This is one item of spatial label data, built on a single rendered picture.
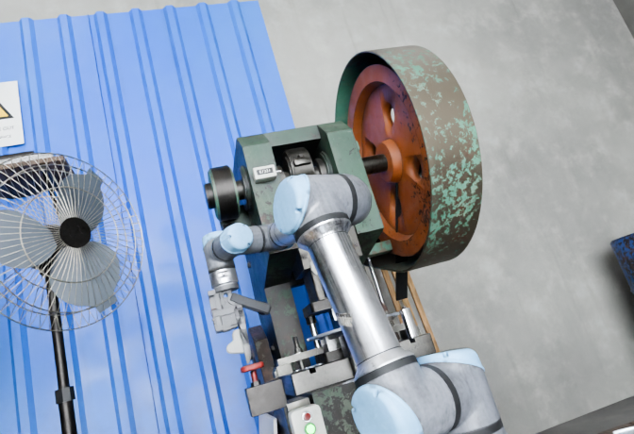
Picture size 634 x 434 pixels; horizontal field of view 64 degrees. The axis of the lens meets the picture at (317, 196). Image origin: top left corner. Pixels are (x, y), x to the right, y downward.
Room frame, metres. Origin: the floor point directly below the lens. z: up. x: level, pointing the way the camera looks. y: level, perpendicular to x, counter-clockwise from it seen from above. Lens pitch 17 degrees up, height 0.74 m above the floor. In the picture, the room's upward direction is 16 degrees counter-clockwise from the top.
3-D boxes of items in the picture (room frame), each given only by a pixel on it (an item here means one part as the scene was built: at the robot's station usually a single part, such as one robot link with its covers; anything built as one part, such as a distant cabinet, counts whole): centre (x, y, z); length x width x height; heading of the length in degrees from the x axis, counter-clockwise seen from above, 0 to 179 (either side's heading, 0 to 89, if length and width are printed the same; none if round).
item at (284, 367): (1.66, 0.20, 0.76); 0.17 x 0.06 x 0.10; 106
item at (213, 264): (1.38, 0.31, 1.08); 0.09 x 0.08 x 0.11; 38
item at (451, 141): (1.90, -0.25, 1.33); 1.03 x 0.28 x 0.82; 16
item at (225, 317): (1.38, 0.32, 0.92); 0.09 x 0.08 x 0.12; 106
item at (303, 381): (1.70, 0.04, 0.68); 0.45 x 0.30 x 0.06; 106
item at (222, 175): (1.65, 0.28, 1.31); 0.22 x 0.12 x 0.22; 16
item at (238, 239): (1.31, 0.24, 1.07); 0.11 x 0.11 x 0.08; 38
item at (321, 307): (1.71, 0.04, 0.86); 0.20 x 0.16 x 0.05; 106
